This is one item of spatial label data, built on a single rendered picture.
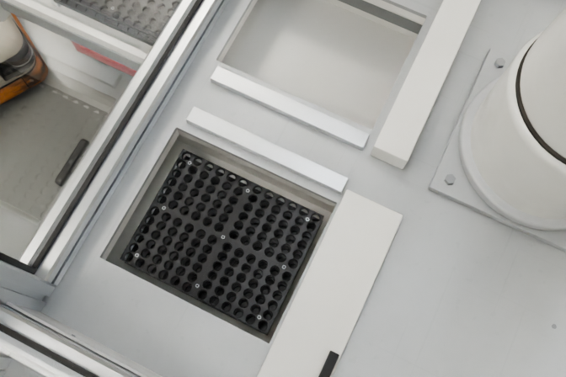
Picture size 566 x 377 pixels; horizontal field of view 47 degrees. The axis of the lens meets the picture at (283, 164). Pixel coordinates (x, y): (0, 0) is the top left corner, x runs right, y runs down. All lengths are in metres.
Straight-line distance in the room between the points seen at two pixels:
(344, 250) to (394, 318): 0.10
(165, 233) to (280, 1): 0.45
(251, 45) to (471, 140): 0.40
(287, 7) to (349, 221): 0.42
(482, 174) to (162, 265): 0.44
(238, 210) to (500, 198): 0.35
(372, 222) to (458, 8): 0.33
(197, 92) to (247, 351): 0.35
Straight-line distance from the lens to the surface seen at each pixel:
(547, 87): 0.69
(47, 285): 0.85
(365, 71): 1.06
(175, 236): 0.90
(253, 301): 0.88
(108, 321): 0.85
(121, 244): 0.98
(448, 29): 0.94
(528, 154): 0.75
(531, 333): 0.88
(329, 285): 0.82
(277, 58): 1.07
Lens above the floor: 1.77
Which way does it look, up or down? 71 degrees down
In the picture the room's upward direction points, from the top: 1 degrees clockwise
